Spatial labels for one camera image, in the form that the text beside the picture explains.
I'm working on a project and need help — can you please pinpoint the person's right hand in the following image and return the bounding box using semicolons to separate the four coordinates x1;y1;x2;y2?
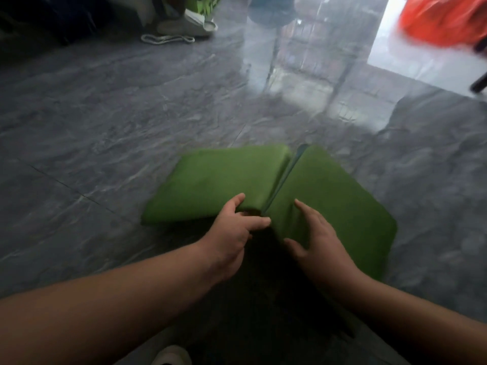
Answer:
283;198;367;298

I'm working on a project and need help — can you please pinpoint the person's left hand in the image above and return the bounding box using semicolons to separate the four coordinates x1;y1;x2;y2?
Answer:
197;192;272;285

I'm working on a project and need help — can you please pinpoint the green mat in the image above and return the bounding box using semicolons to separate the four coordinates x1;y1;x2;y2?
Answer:
141;143;398;282

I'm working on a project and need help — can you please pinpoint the person's left forearm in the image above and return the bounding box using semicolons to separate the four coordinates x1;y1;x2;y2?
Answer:
0;239;214;365

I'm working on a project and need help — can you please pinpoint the person's right forearm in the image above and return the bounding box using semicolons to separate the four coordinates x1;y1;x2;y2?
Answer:
342;270;487;365

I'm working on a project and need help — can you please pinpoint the person's white shoe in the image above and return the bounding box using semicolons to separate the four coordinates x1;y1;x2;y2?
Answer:
151;345;193;365

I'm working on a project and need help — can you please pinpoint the blue plastic container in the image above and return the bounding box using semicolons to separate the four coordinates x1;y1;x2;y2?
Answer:
247;0;298;25

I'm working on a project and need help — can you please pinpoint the green box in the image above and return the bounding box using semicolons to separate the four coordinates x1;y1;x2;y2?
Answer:
184;0;223;12

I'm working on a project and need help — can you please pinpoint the black pole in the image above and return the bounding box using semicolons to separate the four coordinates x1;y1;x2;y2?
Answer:
469;71;487;94

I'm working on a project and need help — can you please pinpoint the orange plastic bag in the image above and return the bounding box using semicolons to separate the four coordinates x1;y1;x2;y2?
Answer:
399;0;487;48

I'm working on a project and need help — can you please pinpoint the dark furniture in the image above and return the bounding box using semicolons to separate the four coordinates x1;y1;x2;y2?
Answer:
0;0;115;48

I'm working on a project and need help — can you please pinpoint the white cord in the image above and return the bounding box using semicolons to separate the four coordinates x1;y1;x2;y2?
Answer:
140;33;196;45

